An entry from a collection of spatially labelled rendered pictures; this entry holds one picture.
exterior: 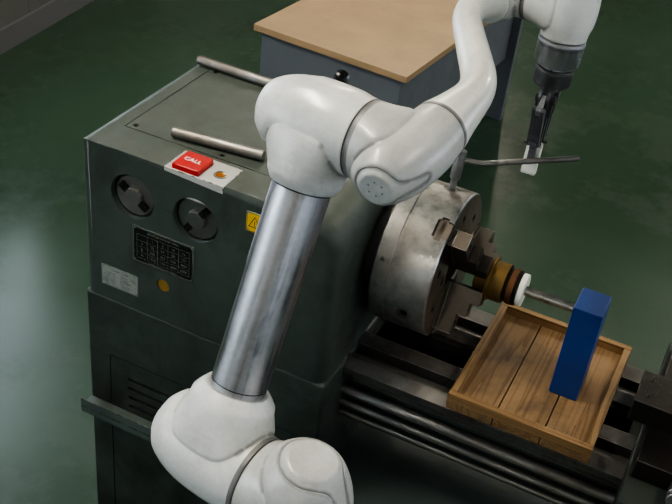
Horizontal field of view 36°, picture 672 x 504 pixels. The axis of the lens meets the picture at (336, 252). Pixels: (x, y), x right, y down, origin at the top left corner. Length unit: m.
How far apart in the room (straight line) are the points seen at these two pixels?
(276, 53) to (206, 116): 1.88
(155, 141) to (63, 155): 2.44
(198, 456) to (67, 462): 1.40
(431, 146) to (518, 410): 0.76
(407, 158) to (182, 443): 0.64
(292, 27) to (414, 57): 0.50
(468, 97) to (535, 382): 0.77
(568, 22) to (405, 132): 0.52
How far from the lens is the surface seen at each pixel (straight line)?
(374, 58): 3.88
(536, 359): 2.26
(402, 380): 2.17
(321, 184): 1.61
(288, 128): 1.60
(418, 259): 2.00
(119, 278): 2.26
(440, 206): 2.03
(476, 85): 1.69
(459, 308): 2.13
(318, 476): 1.67
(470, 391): 2.14
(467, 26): 1.85
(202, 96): 2.29
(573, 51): 1.99
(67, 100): 4.98
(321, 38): 4.00
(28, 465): 3.16
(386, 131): 1.54
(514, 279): 2.08
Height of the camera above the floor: 2.30
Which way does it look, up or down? 35 degrees down
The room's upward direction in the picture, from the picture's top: 7 degrees clockwise
